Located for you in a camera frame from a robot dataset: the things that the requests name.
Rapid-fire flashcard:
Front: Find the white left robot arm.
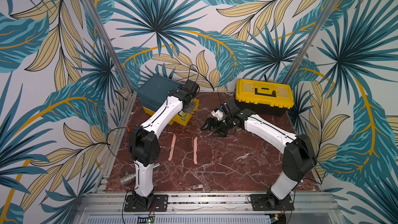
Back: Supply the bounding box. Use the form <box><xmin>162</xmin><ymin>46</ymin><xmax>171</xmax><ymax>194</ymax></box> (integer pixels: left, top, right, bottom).
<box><xmin>129</xmin><ymin>80</ymin><xmax>200</xmax><ymax>209</ymax></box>

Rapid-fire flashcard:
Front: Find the yellow black toolbox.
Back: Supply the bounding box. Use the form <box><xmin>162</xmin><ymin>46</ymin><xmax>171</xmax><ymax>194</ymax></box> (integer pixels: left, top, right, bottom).
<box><xmin>235</xmin><ymin>79</ymin><xmax>294</xmax><ymax>117</ymax></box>

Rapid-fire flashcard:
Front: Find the pink fruit knife middle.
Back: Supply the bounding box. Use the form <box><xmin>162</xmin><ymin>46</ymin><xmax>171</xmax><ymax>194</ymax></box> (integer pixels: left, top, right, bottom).
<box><xmin>193</xmin><ymin>137</ymin><xmax>198</xmax><ymax>165</ymax></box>

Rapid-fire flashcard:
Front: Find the teal drawer cabinet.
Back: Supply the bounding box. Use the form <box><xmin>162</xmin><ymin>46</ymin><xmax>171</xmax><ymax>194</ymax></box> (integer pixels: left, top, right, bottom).
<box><xmin>137</xmin><ymin>75</ymin><xmax>181</xmax><ymax>112</ymax></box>

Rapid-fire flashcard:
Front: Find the pink fruit knife left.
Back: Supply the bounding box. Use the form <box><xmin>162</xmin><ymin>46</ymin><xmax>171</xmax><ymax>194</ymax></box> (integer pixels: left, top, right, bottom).
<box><xmin>168</xmin><ymin>134</ymin><xmax>176</xmax><ymax>161</ymax></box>

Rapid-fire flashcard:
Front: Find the pink fruit knife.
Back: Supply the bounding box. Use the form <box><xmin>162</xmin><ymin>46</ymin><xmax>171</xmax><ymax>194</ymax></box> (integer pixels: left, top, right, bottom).
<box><xmin>168</xmin><ymin>134</ymin><xmax>176</xmax><ymax>161</ymax></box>
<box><xmin>193</xmin><ymin>137</ymin><xmax>198</xmax><ymax>165</ymax></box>

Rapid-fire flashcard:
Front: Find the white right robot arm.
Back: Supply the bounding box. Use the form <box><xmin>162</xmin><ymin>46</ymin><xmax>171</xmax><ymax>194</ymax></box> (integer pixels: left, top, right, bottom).
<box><xmin>201</xmin><ymin>100</ymin><xmax>318</xmax><ymax>211</ymax></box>

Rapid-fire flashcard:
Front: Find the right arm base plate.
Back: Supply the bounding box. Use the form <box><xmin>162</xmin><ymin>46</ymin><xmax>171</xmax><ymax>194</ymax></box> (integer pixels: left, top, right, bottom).
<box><xmin>247</xmin><ymin>194</ymin><xmax>294</xmax><ymax>212</ymax></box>

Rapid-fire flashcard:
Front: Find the silver metal cylinder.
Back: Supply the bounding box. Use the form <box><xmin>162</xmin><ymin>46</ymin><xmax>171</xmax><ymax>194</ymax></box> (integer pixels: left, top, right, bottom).
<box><xmin>120</xmin><ymin>162</ymin><xmax>160</xmax><ymax>185</ymax></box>

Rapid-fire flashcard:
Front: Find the yellow drawer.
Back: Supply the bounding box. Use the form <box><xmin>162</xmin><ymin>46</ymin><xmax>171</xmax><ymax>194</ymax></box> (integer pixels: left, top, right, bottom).
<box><xmin>142</xmin><ymin>97</ymin><xmax>200</xmax><ymax>127</ymax></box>

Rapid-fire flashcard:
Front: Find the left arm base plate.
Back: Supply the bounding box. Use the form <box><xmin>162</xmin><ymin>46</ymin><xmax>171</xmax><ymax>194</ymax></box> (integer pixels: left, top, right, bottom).
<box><xmin>123</xmin><ymin>194</ymin><xmax>169</xmax><ymax>213</ymax></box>

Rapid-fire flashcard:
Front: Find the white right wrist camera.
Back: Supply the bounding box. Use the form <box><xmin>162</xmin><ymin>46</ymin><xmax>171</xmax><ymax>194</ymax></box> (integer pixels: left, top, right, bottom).
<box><xmin>211</xmin><ymin>108</ymin><xmax>225</xmax><ymax>121</ymax></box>

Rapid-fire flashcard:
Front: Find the green fruit knife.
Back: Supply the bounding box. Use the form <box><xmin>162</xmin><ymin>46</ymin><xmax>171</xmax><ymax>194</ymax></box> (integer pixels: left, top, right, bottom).
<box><xmin>178</xmin><ymin>111</ymin><xmax>188</xmax><ymax>121</ymax></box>

